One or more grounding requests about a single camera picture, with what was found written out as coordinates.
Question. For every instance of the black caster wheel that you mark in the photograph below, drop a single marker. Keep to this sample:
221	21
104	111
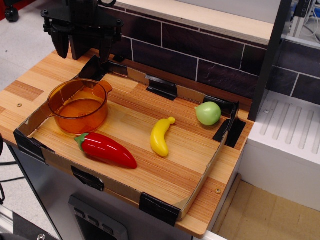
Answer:
11	14

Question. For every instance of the light wooden shelf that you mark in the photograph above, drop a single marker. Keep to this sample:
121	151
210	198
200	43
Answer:
226	24

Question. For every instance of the red toy chili pepper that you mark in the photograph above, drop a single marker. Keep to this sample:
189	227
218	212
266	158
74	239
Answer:
105	148

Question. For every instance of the grey oven control panel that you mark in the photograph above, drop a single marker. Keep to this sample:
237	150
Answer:
94	224

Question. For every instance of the dark grey vertical post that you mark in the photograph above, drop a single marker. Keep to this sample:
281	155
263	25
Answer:
273	45

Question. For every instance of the yellow toy banana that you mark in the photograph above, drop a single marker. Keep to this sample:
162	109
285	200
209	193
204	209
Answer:
157	138

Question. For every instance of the white toy sink drainboard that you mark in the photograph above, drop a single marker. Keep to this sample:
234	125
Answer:
282	152

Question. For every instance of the cardboard fence with black tape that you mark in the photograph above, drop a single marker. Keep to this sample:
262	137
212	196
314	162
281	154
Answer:
200	158

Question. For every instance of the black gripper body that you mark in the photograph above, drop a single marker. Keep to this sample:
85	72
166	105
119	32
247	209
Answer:
86	18

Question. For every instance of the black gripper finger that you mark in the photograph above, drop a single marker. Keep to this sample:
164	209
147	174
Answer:
105	46
60	41

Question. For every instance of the green toy pear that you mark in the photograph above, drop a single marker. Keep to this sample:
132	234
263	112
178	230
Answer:
208	113

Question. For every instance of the orange transparent plastic pot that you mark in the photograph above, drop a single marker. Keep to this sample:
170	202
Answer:
78	106

